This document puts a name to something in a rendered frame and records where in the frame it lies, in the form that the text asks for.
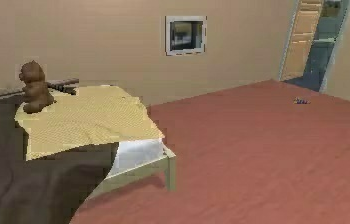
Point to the white framed window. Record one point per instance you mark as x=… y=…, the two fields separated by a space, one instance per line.
x=185 y=35

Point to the yellow blanket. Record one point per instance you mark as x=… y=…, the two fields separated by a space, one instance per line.
x=89 y=120

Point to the brown baseball bat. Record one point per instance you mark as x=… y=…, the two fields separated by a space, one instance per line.
x=63 y=82

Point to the brown teddy bear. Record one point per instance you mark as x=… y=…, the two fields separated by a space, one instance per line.
x=34 y=88

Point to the tan panelled room door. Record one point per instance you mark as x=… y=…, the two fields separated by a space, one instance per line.
x=301 y=40

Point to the dark brown blanket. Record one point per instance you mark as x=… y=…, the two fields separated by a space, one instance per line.
x=49 y=186

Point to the pale green frame bed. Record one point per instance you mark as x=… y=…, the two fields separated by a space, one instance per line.
x=139 y=166

